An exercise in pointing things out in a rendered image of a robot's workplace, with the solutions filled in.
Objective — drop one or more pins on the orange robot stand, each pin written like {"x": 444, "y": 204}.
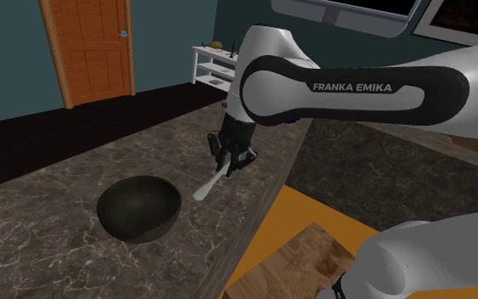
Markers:
{"x": 298, "y": 209}

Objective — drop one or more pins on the white shelf unit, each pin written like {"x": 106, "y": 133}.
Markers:
{"x": 211, "y": 53}

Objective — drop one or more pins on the black bowl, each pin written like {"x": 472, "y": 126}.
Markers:
{"x": 139, "y": 209}

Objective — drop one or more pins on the white framed wall picture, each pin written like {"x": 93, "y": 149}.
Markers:
{"x": 462, "y": 16}

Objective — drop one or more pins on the white spoon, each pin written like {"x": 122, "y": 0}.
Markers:
{"x": 204, "y": 191}

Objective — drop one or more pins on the grey framed monitor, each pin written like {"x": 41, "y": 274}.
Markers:
{"x": 346, "y": 16}

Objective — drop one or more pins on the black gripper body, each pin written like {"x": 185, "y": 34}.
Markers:
{"x": 237, "y": 132}

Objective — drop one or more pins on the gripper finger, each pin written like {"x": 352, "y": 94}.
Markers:
{"x": 242, "y": 158}
{"x": 217, "y": 148}

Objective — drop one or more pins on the orange wooden door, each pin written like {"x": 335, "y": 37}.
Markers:
{"x": 91, "y": 49}

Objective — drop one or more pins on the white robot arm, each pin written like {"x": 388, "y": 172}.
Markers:
{"x": 346, "y": 54}

